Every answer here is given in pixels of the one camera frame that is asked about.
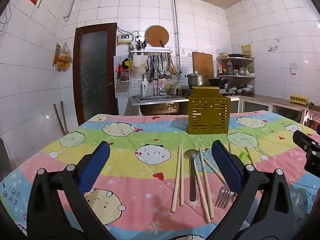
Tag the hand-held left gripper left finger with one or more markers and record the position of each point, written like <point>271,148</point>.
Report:
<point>96,165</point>

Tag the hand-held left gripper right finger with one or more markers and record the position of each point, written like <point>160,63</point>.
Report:
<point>226,165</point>

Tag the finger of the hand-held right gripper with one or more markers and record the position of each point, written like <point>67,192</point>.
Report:
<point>306,142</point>

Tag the green plastic utensil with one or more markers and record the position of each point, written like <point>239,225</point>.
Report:
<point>243,155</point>

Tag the metal fork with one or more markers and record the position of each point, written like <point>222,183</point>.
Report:
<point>223,196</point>

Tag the metal spoon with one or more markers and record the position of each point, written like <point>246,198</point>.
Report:
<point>192,180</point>

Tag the yellow perforated utensil holder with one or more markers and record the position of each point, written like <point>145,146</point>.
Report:
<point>208,120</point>

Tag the row of hanging kitchen utensils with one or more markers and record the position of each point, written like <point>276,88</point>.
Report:
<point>161,67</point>

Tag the cup of dark utensils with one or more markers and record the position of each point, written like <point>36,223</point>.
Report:
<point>140,43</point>

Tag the yellow egg carton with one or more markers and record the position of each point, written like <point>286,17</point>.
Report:
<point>298,99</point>

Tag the kitchen counter cabinet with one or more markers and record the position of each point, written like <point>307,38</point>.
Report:
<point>270,105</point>

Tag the printed cartoon blanket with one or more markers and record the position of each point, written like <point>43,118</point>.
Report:
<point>140,130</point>

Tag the gas stove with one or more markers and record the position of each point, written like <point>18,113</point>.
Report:
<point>226,91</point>

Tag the black wok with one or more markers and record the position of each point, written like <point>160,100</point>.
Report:
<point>218,81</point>

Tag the steel sink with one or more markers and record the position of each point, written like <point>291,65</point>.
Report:
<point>160,105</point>

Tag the steel pot with lid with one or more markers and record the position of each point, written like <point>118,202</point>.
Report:
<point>197,80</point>

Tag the brown framed glass door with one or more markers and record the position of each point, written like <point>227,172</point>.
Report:
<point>96,75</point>

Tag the white soap bottle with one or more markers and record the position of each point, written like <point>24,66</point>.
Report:
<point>144,87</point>

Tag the corner shelf with bottles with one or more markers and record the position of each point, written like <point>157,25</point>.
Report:
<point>236,73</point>

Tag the metal faucet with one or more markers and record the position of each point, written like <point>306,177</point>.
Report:
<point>160,87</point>

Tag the rectangular wooden cutting board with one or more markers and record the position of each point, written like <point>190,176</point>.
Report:
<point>203,65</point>

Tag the yellow and red toy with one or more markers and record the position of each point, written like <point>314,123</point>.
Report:
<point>125,66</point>

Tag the dark flat pan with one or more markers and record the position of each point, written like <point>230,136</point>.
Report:
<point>236,55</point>

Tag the yellow bowl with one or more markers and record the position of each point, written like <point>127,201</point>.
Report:
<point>224,54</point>

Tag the hanging plastic bag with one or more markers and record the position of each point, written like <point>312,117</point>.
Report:
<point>62,58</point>

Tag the round wooden board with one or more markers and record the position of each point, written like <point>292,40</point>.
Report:
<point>157,36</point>

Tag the wooden sticks against wall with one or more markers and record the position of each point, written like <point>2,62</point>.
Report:
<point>61,120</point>

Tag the white wall socket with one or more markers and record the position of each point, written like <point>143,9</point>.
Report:
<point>293,68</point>

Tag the wall hooks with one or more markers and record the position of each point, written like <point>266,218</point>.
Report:
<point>273,48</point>

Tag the yellow wall poster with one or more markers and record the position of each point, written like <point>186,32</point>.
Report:
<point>246,51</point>

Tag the metal wall utensil rack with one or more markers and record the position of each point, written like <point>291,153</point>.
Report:
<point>151,52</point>

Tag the white wall control box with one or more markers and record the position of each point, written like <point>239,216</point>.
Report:
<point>125,39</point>

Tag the vertical metal wall pipe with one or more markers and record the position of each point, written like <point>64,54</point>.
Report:
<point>177,30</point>

